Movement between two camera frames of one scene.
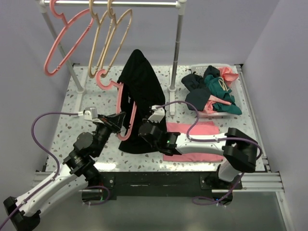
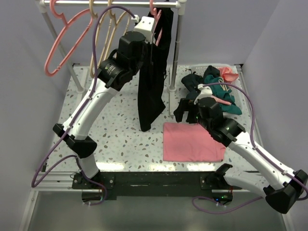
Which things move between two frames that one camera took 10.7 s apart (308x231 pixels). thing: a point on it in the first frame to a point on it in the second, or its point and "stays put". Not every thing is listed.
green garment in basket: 219,90 stays put
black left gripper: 113,121 to 148,46
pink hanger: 120,85 to 156,16
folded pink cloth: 199,127 stays put
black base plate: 125,185 stays put
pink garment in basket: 228,76 stays put
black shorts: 141,84 to 151,86
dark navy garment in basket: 198,92 stays put
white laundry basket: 235,85 stays put
